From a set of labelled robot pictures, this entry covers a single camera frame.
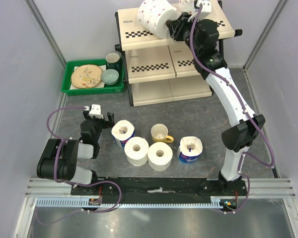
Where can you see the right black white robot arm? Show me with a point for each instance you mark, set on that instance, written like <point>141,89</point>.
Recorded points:
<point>202,39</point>

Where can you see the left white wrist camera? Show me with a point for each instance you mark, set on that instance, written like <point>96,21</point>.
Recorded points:
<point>95,111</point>

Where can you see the yellow ceramic mug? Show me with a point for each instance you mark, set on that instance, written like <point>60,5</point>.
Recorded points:
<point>159,133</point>

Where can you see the blue wrapped paper towel roll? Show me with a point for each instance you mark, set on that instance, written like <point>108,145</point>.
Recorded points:
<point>122,131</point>
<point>189,149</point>

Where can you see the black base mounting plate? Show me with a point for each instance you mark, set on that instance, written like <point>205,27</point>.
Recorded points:
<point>134,189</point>

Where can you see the blue slotted cable duct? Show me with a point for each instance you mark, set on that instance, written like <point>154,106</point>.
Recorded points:
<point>90,203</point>

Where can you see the floral ceramic plate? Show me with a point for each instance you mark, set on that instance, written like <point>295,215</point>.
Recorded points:
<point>85,76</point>

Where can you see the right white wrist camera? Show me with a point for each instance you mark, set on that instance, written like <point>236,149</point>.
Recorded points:
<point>202,8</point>

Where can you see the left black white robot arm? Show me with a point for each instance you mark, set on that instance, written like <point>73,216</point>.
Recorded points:
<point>58,161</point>

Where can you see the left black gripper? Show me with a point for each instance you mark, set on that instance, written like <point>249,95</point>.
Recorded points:
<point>109,123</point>

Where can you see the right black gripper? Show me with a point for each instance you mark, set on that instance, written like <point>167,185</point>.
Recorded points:
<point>177,26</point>

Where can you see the dark green mug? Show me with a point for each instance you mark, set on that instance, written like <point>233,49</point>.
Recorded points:
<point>113,61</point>

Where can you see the floral white paper towel roll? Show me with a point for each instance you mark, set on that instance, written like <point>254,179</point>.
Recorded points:
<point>187,6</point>

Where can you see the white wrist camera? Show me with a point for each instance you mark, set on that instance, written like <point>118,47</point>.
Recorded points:
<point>95,111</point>
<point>202,8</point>

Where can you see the light green ceramic bowl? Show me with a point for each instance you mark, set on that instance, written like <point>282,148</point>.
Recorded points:
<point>110,76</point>

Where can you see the plain white paper towel roll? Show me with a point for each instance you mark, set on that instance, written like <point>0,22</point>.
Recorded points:
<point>160,156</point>
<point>136,151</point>

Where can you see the cream three-tier shelf rack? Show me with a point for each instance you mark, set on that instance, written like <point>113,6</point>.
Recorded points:
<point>156,70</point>

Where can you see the green plastic tray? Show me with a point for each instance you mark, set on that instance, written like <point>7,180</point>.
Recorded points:
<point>70,90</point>

